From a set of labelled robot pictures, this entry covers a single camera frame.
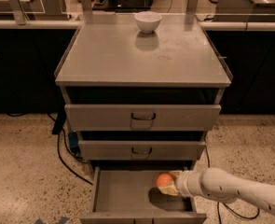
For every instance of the open bottom steel drawer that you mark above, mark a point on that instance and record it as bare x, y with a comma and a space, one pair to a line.
131, 197

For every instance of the blue power box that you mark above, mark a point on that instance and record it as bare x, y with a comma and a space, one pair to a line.
73, 142

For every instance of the orange fruit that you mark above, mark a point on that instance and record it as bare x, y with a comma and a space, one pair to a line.
163, 179

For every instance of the steel drawer cabinet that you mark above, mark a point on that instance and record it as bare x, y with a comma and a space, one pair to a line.
111, 62

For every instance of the top steel drawer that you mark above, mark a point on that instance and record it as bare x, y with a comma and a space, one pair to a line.
142, 117

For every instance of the white counter rail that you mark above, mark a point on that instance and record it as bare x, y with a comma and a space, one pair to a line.
205, 25

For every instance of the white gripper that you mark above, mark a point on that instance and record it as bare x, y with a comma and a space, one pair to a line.
183, 183

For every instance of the middle steel drawer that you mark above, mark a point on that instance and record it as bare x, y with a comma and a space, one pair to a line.
141, 150

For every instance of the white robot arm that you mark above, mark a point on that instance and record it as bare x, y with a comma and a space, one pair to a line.
217, 185

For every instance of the white ceramic bowl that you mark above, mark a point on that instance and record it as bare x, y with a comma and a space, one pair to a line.
147, 21

